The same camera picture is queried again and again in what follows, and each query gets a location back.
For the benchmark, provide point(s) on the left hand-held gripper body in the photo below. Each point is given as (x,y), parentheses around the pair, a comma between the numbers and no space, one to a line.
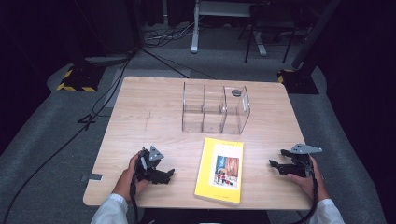
(148,165)

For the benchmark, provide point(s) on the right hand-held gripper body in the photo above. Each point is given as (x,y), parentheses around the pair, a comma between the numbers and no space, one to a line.
(302,161)

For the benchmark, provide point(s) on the yellow book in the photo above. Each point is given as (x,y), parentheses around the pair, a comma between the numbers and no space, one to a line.
(218,169)

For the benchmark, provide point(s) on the clear acrylic book rack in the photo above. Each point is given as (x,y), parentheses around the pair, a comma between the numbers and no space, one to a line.
(214,109)

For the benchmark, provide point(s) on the person's right hand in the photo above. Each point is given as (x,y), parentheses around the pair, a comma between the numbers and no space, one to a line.
(311,185)

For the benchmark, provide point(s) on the person's left hand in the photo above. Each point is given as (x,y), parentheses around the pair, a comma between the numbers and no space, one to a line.
(126,180)

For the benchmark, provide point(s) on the grey tape strip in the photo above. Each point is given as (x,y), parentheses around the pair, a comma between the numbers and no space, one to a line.
(92,177)

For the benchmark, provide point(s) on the yellow black striped stand base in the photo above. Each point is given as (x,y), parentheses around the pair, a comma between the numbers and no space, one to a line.
(299,82)
(81,79)

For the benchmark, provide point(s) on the dark round disc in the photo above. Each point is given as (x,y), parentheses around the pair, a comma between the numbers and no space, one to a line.
(236,92)

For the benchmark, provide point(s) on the dark slanted pole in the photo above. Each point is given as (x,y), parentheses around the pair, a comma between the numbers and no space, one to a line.
(316,31)

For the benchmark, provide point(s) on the black metal stand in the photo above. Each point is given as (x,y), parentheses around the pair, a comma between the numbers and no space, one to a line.
(271,21)

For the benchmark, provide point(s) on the white desk frame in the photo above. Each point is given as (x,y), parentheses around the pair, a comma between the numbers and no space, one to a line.
(195,31)

